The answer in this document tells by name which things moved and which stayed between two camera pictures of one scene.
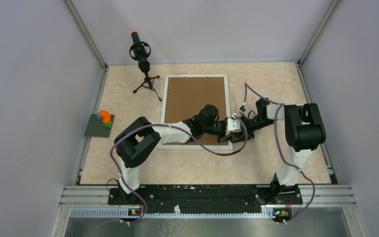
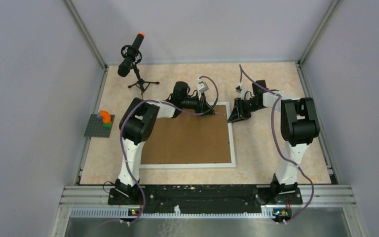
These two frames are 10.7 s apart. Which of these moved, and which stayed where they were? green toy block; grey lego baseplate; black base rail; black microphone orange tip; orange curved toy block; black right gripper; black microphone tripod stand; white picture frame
Moved: white picture frame; black microphone tripod stand; black right gripper; black microphone orange tip
Stayed: grey lego baseplate; black base rail; green toy block; orange curved toy block
